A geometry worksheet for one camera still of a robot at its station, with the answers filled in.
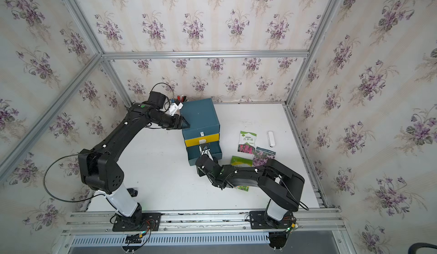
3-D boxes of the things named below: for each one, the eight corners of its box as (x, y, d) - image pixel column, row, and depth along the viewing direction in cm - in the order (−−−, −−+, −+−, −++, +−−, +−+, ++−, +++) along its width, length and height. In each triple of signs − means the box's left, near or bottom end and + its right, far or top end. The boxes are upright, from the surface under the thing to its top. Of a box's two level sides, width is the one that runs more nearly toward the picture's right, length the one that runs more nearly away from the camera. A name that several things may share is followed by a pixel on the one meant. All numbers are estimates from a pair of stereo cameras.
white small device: (269, 147, 98) (270, 145, 96) (266, 133, 105) (267, 130, 103) (275, 147, 98) (276, 145, 96) (271, 133, 105) (272, 130, 103)
